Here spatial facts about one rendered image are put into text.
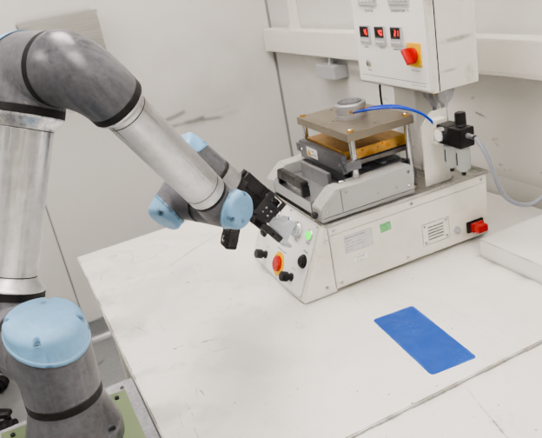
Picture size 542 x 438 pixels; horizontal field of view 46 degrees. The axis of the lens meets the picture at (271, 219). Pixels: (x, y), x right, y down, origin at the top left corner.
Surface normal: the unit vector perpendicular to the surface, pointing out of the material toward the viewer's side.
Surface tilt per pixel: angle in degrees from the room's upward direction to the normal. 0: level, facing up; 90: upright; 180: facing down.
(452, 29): 90
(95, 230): 90
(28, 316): 11
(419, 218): 90
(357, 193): 90
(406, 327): 0
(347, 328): 0
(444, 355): 0
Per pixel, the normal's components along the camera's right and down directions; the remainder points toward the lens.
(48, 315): 0.00, -0.89
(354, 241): 0.39, 0.29
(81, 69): 0.31, 0.05
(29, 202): 0.70, 0.15
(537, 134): -0.89, 0.31
